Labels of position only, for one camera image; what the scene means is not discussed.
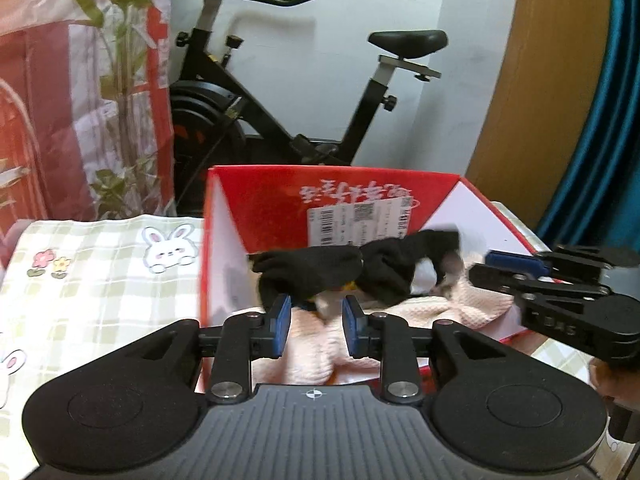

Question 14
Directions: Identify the pink waffle towel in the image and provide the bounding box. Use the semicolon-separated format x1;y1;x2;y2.
284;254;517;384

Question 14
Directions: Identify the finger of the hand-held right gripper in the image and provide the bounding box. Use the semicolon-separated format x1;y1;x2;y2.
484;245;640;283
469;264;612;312

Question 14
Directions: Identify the plain black sock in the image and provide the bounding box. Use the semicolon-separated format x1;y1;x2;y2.
247;244;365;312

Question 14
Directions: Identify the red cardboard box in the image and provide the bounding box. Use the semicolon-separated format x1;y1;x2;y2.
197;164;540;396

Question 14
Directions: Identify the orange wooden door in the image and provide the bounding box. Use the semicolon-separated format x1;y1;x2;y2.
465;0;619;235

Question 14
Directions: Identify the black sock with white patch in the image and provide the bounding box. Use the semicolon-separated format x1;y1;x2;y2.
361;229;467;302

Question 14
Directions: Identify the person's right hand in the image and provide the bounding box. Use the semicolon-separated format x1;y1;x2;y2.
589;357;632;405

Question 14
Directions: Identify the black exercise bike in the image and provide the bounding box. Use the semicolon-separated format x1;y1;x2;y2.
169;0;449;221

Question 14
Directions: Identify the checkered bunny print tablecloth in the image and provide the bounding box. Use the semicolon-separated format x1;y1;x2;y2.
0;202;640;480

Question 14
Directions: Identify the pink printed backdrop cloth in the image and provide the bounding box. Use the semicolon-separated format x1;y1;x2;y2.
0;0;177;267

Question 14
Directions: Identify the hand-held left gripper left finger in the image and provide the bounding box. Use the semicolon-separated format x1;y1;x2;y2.
125;295;292;405

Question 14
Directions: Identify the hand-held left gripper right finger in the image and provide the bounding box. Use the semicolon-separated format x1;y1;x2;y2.
341;295;506;405

